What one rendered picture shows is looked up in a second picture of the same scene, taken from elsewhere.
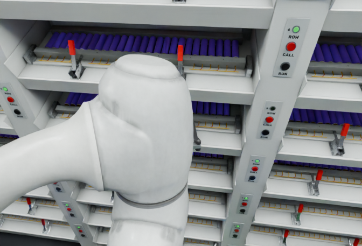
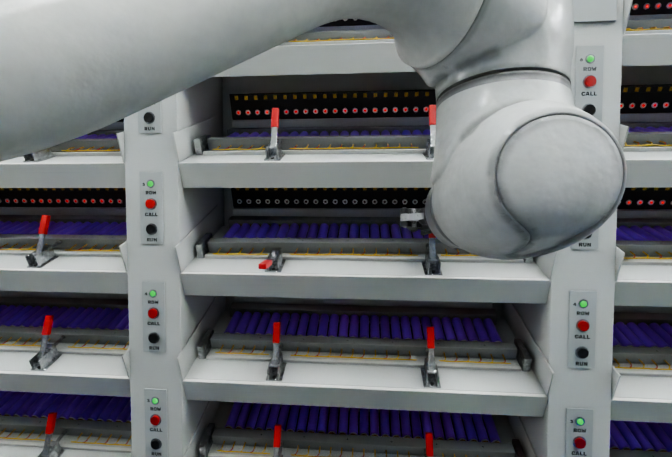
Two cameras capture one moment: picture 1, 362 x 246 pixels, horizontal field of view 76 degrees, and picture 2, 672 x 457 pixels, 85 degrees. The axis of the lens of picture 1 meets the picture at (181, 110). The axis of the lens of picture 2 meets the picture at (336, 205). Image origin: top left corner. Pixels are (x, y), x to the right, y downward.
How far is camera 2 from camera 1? 40 cm
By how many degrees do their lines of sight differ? 34
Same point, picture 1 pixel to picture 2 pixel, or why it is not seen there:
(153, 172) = not seen: outside the picture
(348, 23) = (651, 52)
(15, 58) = (185, 138)
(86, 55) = (287, 139)
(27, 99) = (179, 204)
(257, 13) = not seen: hidden behind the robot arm
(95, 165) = not seen: outside the picture
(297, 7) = (584, 33)
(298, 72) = (609, 119)
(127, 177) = not seen: outside the picture
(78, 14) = (303, 63)
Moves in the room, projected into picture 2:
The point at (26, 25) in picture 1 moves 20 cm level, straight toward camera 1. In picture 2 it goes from (203, 112) to (242, 89)
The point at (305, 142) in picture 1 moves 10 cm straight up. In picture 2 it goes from (652, 267) to (655, 206)
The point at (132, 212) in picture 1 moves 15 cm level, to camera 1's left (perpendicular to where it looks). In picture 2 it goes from (507, 93) to (289, 91)
